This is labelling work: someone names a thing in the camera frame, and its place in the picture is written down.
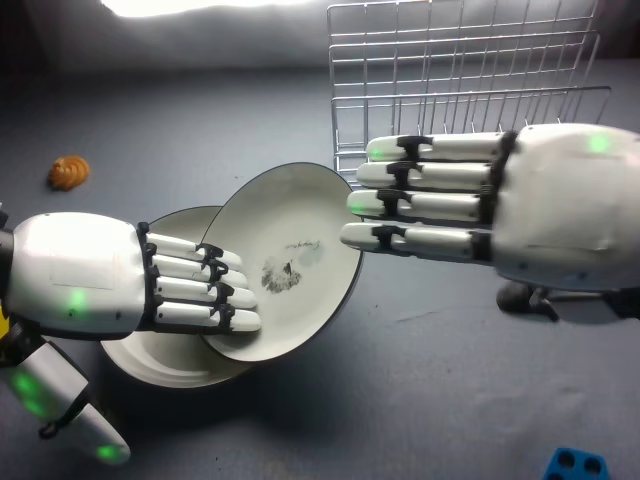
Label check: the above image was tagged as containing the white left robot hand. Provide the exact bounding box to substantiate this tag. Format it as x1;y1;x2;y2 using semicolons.
0;212;262;466

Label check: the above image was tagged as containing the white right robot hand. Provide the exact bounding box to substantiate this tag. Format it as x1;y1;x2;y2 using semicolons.
338;123;640;324

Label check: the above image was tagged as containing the white plate with dark rim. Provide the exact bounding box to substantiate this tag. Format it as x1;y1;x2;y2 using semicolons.
199;160;365;364
99;205;261;390

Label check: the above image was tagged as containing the orange swirl toy pastry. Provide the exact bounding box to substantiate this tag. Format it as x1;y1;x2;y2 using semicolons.
48;154;91;190

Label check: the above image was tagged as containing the blue pentagon block with holes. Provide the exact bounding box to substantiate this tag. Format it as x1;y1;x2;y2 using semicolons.
542;447;610;480

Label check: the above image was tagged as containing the white backdrop cloth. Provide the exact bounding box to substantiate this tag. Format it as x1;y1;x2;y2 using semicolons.
0;0;640;71

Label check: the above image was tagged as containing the white wire dish rack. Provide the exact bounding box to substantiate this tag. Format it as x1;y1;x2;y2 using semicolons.
326;0;612;174

